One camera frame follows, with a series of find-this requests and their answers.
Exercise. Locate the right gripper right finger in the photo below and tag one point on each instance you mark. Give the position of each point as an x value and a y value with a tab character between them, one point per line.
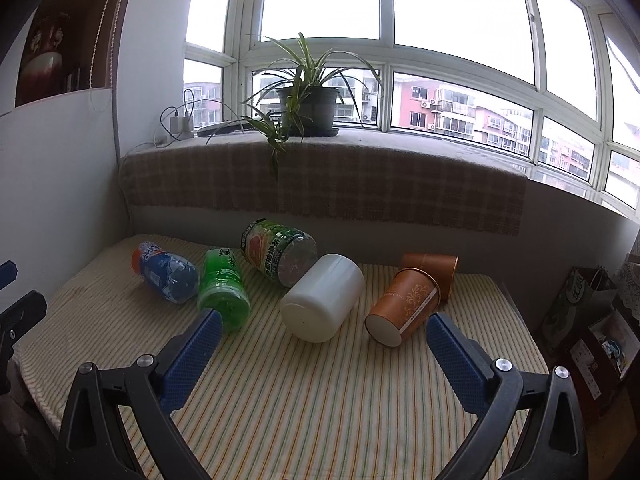
552	443

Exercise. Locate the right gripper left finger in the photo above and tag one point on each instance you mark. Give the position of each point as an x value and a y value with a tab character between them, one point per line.
94	443

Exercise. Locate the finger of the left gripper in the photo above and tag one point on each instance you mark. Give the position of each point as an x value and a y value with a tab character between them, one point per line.
8	273

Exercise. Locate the front brown paper cup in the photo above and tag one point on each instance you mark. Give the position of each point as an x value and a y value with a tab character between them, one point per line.
410	298

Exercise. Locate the brown paper cup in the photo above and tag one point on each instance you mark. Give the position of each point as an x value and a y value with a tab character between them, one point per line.
410	298
441	267

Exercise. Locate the rear brown paper cup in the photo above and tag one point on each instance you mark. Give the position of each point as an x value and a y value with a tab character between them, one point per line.
441	267

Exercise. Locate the white plastic cup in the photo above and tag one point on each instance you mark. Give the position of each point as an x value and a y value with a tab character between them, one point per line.
314	309

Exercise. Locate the white cabinet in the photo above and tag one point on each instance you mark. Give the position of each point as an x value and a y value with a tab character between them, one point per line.
60	202

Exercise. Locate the dark red gift box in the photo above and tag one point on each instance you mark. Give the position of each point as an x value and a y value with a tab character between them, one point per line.
600	362

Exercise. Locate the blue orange plastic bottle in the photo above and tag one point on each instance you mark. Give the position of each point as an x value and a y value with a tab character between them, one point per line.
175	278

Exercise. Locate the striped table cloth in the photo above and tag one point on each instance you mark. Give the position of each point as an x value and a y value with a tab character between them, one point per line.
269	405

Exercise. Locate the red white ceramic vase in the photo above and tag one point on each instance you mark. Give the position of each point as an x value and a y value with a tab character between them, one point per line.
41	70

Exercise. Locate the green plastic bottle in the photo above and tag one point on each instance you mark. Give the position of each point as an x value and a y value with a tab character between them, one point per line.
222	290

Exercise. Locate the white charger plugs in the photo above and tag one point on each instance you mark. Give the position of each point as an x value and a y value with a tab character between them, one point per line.
180	127

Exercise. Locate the dark flat device on sill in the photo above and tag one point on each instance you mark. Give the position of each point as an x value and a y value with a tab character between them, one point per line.
230	127

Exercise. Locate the potted spider plant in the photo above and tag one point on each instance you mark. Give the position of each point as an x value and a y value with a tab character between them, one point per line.
300	102

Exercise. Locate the plaid windowsill cloth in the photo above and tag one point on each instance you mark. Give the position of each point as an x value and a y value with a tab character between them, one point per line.
356	175

